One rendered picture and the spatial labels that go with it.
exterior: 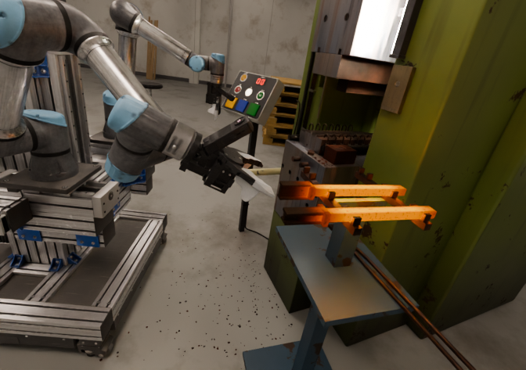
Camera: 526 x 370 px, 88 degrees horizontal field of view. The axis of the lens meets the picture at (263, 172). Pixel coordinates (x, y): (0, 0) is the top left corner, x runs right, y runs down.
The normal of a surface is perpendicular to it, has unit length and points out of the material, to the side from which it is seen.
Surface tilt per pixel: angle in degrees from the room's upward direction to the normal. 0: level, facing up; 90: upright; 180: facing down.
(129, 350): 0
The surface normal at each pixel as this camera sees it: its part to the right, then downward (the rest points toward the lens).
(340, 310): 0.14, -0.90
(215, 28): 0.00, 0.41
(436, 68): -0.91, 0.04
